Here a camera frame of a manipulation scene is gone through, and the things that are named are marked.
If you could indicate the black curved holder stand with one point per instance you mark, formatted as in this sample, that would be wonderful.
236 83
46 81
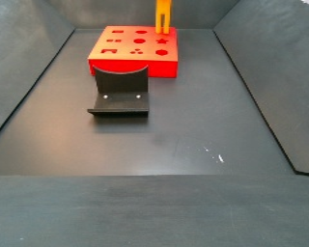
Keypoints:
123 92

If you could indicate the red shape-sorter block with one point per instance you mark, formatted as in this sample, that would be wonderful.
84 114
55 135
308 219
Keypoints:
128 48

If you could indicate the yellow square-circle peg object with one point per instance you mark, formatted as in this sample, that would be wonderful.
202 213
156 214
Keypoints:
163 16

